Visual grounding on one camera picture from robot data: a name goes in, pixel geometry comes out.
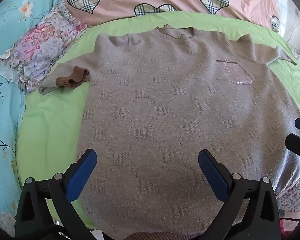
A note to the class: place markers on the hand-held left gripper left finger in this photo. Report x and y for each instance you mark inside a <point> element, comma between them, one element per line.
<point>83,171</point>

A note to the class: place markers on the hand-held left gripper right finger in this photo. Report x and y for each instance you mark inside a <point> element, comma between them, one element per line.
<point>212,172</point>

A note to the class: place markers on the beige knitted sweater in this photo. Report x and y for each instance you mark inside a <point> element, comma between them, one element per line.
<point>170,120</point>

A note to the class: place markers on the small-flowered bed sheet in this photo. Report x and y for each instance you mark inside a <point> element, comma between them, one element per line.
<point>291,192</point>

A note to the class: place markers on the green bed sheet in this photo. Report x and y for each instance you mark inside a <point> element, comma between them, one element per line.
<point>50,120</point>

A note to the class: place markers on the blue floral quilt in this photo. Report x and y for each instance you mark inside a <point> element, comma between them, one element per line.
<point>5,105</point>

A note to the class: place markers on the purple floral cloth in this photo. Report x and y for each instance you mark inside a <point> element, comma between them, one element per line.
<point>40,47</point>

